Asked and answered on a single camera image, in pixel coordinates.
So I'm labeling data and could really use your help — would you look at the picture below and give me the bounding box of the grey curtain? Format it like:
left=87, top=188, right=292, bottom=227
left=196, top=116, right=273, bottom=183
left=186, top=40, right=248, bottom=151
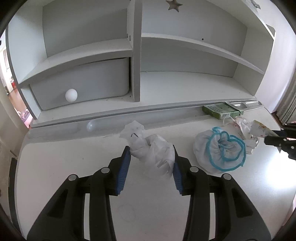
left=277, top=72, right=296, bottom=124

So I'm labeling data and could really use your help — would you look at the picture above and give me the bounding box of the white round drawer knob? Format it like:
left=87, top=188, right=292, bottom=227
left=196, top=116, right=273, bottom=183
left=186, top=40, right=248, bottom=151
left=65, top=89, right=78, bottom=103

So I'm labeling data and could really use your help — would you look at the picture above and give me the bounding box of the pink white snack packet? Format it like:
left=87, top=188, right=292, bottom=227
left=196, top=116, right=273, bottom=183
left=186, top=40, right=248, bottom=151
left=249, top=120, right=275, bottom=138

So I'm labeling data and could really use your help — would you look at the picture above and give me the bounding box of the white blue-trimmed cloth bundle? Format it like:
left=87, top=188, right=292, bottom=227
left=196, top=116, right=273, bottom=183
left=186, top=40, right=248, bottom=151
left=193, top=126, right=246, bottom=174

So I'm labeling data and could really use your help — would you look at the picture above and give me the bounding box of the printed wrapper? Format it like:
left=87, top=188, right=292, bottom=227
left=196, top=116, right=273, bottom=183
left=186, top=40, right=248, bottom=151
left=223, top=116, right=259, bottom=155

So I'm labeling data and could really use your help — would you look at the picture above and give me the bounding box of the green carton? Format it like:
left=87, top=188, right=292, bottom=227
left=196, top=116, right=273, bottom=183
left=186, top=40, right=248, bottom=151
left=202, top=102, right=244, bottom=120

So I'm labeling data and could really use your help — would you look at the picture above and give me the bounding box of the grey white desk hutch shelf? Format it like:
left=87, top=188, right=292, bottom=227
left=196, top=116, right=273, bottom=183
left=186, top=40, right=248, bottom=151
left=5, top=1, right=275, bottom=127

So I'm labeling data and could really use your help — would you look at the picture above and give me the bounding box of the grey drawer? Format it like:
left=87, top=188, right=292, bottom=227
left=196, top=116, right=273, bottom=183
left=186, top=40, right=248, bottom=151
left=30, top=58, right=130, bottom=110

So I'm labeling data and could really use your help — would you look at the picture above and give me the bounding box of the white knotted plastic bag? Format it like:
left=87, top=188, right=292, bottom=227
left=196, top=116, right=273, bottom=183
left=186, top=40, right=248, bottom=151
left=119, top=120, right=175, bottom=180

